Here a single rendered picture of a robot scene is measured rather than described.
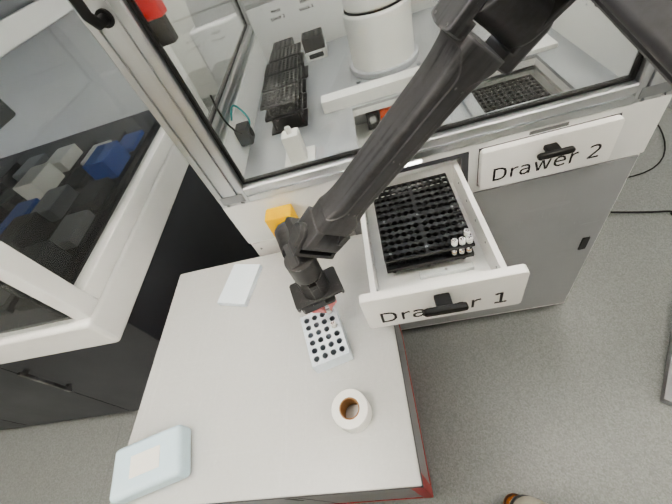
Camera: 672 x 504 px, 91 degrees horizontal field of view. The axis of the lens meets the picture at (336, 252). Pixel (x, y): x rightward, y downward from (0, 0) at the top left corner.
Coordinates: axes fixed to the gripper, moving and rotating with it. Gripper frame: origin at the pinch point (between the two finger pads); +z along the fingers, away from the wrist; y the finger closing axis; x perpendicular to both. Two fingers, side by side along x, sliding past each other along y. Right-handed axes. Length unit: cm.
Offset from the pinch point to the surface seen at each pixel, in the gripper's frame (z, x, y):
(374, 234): -2.1, -12.0, -17.4
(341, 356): 1.4, 11.1, 1.0
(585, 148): -7, -6, -68
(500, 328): 80, -4, -59
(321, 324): 1.6, 2.4, 2.7
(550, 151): -11, -6, -58
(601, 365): 79, 24, -81
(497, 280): -11.7, 15.9, -29.3
